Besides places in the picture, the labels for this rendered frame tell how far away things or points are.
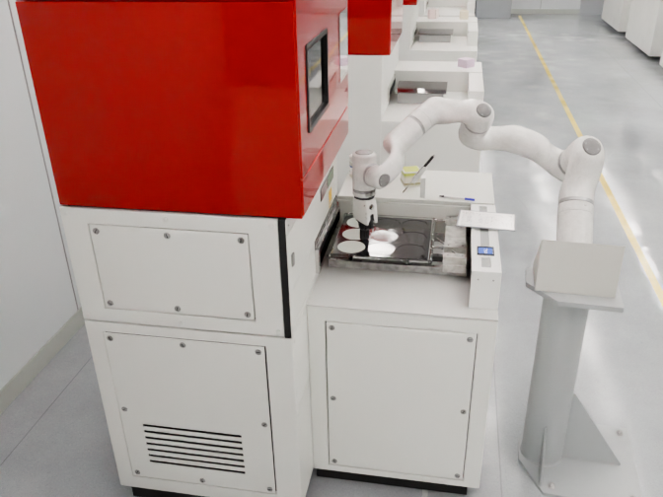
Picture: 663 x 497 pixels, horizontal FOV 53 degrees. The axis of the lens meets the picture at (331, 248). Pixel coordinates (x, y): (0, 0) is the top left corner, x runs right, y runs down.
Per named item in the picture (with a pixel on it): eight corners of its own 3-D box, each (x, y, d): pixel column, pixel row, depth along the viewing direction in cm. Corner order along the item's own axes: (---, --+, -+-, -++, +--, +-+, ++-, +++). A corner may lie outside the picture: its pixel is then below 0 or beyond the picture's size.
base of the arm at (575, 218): (598, 266, 235) (600, 218, 240) (608, 249, 217) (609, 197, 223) (542, 261, 240) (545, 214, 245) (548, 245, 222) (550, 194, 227)
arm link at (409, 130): (441, 142, 235) (381, 197, 227) (411, 131, 246) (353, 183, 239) (433, 122, 229) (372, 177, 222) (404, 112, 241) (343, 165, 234)
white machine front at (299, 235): (284, 337, 204) (277, 219, 186) (331, 227, 275) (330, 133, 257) (294, 338, 203) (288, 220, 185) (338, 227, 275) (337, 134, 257)
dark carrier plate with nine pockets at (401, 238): (331, 254, 237) (331, 252, 236) (345, 216, 267) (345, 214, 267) (427, 261, 231) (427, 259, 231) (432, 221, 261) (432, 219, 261)
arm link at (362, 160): (382, 188, 235) (366, 180, 242) (382, 153, 229) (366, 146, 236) (363, 193, 231) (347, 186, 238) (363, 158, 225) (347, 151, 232)
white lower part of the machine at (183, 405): (122, 502, 252) (82, 320, 215) (198, 370, 324) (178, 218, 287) (303, 527, 240) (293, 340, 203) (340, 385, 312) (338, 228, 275)
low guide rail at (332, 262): (329, 266, 244) (328, 259, 243) (330, 264, 246) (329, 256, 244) (466, 276, 236) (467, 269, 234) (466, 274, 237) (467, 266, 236)
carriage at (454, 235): (442, 272, 233) (442, 264, 231) (445, 228, 265) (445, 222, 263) (465, 273, 231) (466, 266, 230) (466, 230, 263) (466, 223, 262)
